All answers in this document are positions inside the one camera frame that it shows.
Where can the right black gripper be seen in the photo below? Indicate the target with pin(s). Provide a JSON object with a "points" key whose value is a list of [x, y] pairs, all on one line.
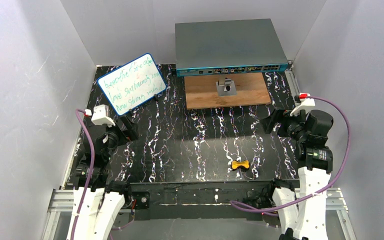
{"points": [[277, 120]]}

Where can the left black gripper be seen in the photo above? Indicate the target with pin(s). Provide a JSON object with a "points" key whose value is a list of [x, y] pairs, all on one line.
{"points": [[128, 127]]}

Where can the blue framed whiteboard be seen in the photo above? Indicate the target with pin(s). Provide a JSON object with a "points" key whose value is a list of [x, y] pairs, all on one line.
{"points": [[131, 85]]}

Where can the yellow bone-shaped eraser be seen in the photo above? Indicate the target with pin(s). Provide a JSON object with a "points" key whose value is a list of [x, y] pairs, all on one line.
{"points": [[240, 164]]}

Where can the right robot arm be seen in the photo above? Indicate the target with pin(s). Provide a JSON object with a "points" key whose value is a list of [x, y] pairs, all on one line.
{"points": [[306, 220]]}

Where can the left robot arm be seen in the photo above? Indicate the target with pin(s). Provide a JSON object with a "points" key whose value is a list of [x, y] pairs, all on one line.
{"points": [[101, 207]]}

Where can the wooden board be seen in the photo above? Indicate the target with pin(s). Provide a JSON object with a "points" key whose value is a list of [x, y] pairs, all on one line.
{"points": [[201, 93]]}

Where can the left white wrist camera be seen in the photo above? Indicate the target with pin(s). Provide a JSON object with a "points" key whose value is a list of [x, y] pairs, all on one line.
{"points": [[100, 116]]}

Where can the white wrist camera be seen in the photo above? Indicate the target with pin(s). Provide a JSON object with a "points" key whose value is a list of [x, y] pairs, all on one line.
{"points": [[303, 102], [100, 116]]}

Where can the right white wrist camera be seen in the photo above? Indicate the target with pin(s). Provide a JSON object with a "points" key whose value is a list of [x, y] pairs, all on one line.
{"points": [[303, 102]]}

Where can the grey metal bracket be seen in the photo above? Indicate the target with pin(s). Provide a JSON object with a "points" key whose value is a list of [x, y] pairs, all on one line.
{"points": [[225, 87]]}

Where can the aluminium frame rail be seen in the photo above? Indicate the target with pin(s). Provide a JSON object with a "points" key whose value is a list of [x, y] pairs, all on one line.
{"points": [[193, 201]]}

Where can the grey network switch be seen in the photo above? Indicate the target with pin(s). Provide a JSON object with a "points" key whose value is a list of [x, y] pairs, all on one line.
{"points": [[228, 47]]}

